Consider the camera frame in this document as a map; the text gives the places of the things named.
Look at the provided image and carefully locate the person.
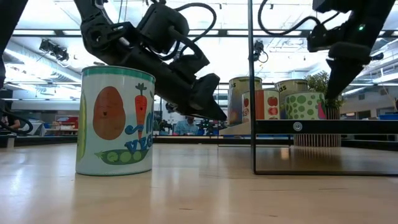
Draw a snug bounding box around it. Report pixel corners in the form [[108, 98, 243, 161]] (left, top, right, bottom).
[[175, 115, 200, 136], [0, 114, 21, 132]]

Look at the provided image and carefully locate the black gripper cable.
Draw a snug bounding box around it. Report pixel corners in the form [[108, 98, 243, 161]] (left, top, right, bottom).
[[146, 2, 218, 62], [257, 0, 322, 36]]

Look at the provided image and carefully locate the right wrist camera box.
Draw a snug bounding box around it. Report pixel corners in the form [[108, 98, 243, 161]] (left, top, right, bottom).
[[307, 23, 341, 53]]

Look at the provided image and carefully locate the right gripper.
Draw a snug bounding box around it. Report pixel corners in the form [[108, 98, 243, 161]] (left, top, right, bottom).
[[325, 0, 396, 101]]

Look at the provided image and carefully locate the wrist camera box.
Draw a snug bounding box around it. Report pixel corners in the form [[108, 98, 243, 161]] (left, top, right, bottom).
[[138, 2, 190, 54], [307, 23, 341, 53]]

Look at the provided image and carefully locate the mixed vegetables can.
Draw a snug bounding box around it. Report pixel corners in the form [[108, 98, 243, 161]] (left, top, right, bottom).
[[75, 65, 156, 177]]

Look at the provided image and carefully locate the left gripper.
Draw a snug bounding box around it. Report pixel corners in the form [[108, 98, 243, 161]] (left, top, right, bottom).
[[102, 40, 228, 123]]

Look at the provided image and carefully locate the green dotted can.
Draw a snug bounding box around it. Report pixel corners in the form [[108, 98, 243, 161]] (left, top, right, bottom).
[[284, 91, 327, 121]]

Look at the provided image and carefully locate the wooden shelf with black frame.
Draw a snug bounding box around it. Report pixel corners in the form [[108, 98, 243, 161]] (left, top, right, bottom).
[[217, 0, 398, 177]]

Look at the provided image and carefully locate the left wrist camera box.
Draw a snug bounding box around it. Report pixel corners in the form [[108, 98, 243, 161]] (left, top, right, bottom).
[[138, 2, 190, 54]]

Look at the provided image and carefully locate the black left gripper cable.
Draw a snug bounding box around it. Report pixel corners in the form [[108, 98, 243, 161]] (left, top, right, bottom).
[[146, 2, 218, 62]]

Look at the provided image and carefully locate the potted green plant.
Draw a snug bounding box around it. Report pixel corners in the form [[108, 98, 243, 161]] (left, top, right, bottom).
[[294, 70, 346, 147]]

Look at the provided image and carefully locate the tall yellow labelled can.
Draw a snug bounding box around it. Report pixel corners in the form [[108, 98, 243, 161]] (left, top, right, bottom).
[[274, 78, 309, 120]]

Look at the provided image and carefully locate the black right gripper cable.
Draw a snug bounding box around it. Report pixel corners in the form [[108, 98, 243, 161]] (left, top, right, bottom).
[[257, 0, 322, 36]]

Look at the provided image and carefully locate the red tomato can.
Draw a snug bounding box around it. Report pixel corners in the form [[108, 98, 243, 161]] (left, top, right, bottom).
[[241, 89, 280, 121]]

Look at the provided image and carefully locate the tall peaches can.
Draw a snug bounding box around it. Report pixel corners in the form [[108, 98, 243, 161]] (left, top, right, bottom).
[[228, 76, 263, 126]]

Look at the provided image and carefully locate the black aluminium table frame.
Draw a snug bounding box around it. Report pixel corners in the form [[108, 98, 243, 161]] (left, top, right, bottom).
[[0, 28, 398, 149]]

